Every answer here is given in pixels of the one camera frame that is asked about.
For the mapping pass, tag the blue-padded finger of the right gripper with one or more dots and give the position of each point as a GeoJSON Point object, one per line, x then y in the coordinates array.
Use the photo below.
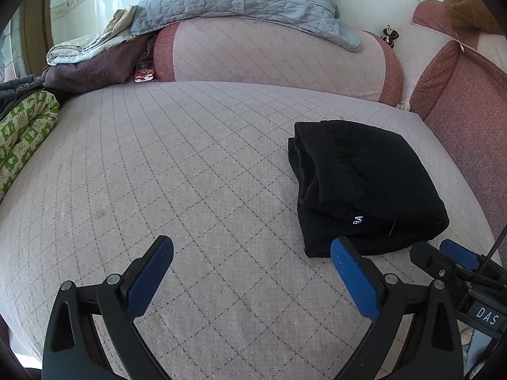
{"type": "Point", "coordinates": [460, 254]}
{"type": "Point", "coordinates": [440, 267]}

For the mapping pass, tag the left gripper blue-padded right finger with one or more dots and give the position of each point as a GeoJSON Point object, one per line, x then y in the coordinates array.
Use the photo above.
{"type": "Point", "coordinates": [361, 277]}

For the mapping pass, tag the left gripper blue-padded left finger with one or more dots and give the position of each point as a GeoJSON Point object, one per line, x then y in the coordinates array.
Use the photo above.
{"type": "Point", "coordinates": [142, 278]}

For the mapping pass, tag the black pants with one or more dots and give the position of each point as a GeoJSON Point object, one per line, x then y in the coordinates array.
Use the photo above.
{"type": "Point", "coordinates": [365, 184]}

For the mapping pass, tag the green patterned quilt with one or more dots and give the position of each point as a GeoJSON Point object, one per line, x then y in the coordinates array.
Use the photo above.
{"type": "Point", "coordinates": [22, 131]}

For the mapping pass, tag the small red printed packet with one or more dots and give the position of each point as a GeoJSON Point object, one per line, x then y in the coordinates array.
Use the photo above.
{"type": "Point", "coordinates": [144, 72]}

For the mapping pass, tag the pink quilted bolster cushion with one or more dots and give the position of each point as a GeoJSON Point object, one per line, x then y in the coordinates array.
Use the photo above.
{"type": "Point", "coordinates": [237, 49]}

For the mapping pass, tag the dark grey fleece blanket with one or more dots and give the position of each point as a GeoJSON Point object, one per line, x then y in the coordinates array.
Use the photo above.
{"type": "Point", "coordinates": [14, 91]}

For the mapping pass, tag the black bow hair clip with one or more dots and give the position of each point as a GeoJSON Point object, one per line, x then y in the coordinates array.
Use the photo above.
{"type": "Point", "coordinates": [389, 35]}

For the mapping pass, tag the brown cloth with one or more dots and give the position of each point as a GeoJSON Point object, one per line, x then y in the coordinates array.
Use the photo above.
{"type": "Point", "coordinates": [471, 14]}

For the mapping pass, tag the cream folded blanket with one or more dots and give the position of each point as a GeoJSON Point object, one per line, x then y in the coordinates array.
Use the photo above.
{"type": "Point", "coordinates": [80, 49]}

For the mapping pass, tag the red upholstered bed frame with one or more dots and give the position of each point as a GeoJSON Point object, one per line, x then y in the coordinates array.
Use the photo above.
{"type": "Point", "coordinates": [457, 85]}

